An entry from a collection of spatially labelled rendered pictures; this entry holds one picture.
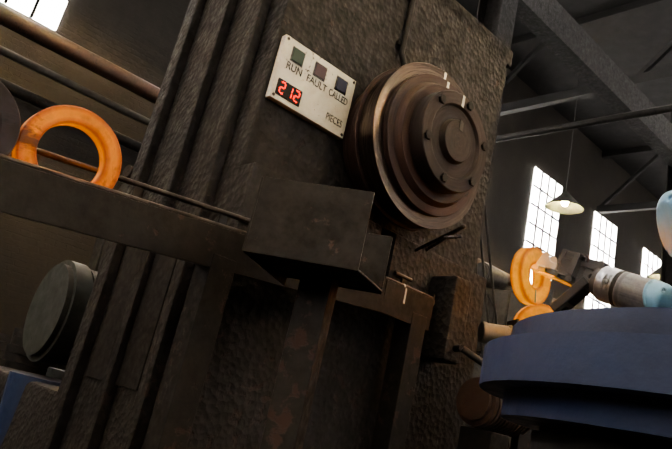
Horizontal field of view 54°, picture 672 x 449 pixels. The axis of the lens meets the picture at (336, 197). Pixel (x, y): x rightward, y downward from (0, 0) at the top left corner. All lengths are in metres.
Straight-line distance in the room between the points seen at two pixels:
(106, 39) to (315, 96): 6.64
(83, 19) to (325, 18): 6.52
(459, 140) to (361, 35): 0.43
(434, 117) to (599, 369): 1.51
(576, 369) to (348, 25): 1.70
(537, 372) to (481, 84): 2.10
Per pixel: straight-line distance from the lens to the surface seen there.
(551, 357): 0.31
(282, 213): 1.13
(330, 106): 1.79
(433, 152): 1.74
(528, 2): 7.89
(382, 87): 1.76
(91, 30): 8.26
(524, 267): 1.83
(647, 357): 0.29
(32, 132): 1.27
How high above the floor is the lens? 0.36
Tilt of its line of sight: 18 degrees up
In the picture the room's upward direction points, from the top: 13 degrees clockwise
